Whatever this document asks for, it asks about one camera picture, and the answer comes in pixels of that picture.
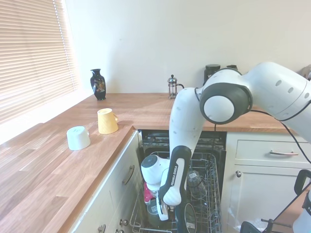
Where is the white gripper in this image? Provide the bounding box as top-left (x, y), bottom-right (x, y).
top-left (156, 191), bottom-right (169, 221)

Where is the gray mug with base sticker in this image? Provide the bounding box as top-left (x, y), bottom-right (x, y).
top-left (146, 204), bottom-right (161, 226)

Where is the built-in dishwasher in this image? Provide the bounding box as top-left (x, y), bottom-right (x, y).
top-left (138, 128), bottom-right (228, 233)

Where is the yellow mug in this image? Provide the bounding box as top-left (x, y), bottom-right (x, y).
top-left (97, 108), bottom-right (120, 134)

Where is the plain white mug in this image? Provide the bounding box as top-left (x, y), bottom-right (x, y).
top-left (67, 126), bottom-right (91, 151)

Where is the red white-dotted object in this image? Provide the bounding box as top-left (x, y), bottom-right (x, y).
top-left (143, 182), bottom-right (154, 205)

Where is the dark blue dinner plate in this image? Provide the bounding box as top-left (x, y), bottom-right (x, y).
top-left (174, 202), bottom-right (198, 233)

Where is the clear faceted drinking glass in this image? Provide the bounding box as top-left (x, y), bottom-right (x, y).
top-left (187, 170), bottom-right (204, 193)

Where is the white cabinet with drawers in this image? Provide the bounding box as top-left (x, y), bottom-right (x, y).
top-left (58, 131), bottom-right (146, 233)
top-left (225, 132), bottom-right (311, 233)

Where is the glass French press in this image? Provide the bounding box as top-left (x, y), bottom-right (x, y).
top-left (167, 74), bottom-right (185, 100)

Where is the dark blue painted vase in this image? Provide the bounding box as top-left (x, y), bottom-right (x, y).
top-left (90, 68), bottom-right (107, 101)

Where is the black protein powder tub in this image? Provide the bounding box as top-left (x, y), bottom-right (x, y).
top-left (203, 64), bottom-right (221, 85)

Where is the beige slatted window blind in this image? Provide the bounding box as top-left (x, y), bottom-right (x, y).
top-left (0, 0), bottom-right (80, 125)

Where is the metal bar drawer handle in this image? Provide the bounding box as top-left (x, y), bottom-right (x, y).
top-left (122, 165), bottom-right (135, 185)
top-left (269, 150), bottom-right (299, 156)

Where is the gray wire dishwasher rack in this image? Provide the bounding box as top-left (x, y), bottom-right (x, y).
top-left (130, 151), bottom-right (223, 233)

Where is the black camera stand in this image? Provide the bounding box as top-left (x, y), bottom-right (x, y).
top-left (240, 169), bottom-right (311, 233)

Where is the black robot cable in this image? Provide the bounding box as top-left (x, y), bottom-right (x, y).
top-left (193, 86), bottom-right (311, 166)

